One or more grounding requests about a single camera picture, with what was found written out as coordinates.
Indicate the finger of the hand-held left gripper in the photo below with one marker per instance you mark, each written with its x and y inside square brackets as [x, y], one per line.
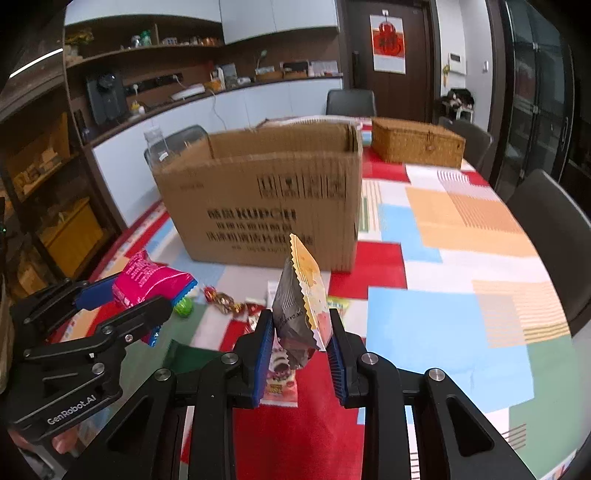
[138, 314]
[94, 295]

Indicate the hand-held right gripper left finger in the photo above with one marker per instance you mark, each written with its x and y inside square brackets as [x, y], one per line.
[264, 357]

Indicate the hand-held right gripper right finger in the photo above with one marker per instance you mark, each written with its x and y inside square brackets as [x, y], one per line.
[336, 364]

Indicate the grey and yellow snack packet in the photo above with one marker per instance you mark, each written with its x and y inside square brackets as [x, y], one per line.
[291, 314]

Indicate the cardboard box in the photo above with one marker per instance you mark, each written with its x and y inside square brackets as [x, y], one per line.
[258, 207]

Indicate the person's left hand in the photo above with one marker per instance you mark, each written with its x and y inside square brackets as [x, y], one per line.
[63, 445]

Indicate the pink cartoon snack packet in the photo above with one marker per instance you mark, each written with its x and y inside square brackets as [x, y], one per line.
[279, 374]

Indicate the green wrapped candy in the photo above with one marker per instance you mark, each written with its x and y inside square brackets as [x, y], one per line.
[184, 307]

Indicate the green and yellow snack packet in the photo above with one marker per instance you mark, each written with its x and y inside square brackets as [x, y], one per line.
[339, 305]

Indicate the red and gold wrapped candy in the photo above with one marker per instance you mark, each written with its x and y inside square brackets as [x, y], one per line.
[212, 294]
[229, 304]

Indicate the yellow storage bin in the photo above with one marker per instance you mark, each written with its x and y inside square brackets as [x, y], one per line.
[69, 235]

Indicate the dark green snack packet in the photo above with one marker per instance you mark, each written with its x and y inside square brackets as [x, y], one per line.
[191, 357]

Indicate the colourful patchwork tablecloth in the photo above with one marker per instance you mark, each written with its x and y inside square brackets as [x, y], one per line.
[461, 277]

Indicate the plastic drink bottle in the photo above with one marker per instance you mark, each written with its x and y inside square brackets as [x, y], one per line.
[154, 143]

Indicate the grey dining chair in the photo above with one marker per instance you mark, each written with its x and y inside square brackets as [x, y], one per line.
[554, 221]
[190, 136]
[471, 138]
[351, 101]

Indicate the white flat appliance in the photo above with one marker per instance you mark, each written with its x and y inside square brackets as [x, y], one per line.
[187, 92]

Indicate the wicker basket box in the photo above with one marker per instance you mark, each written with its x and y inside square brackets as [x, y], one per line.
[415, 138]

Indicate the yellow flower bouquet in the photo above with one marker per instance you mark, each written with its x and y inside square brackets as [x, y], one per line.
[78, 37]

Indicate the small wicker tray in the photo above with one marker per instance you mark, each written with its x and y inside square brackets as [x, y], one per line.
[268, 74]

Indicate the small desk lamp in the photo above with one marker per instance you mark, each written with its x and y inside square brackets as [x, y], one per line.
[261, 57]

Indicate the wicker tray with dark screen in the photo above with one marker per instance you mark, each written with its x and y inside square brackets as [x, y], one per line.
[295, 69]

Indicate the dark plush toy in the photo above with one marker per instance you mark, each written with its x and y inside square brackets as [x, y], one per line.
[457, 97]

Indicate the white intercom panel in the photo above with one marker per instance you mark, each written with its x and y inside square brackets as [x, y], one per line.
[456, 63]

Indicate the dark wooden door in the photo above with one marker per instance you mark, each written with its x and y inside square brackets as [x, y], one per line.
[415, 46]

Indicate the white upper cabinets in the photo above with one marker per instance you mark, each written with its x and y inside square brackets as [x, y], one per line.
[277, 14]

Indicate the glass cabinet doors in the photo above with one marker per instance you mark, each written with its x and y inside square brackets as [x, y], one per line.
[535, 92]

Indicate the red and white wall poster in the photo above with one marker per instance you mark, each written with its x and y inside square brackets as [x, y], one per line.
[388, 41]

